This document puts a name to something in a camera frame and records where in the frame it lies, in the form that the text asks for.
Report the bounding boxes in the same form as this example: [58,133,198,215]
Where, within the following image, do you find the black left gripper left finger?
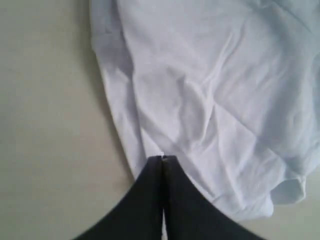
[76,156,164,240]

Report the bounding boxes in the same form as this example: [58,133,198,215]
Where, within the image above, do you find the white t-shirt red lettering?
[89,0,320,225]

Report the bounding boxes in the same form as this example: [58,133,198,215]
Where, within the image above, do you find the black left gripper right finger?
[162,156,253,240]

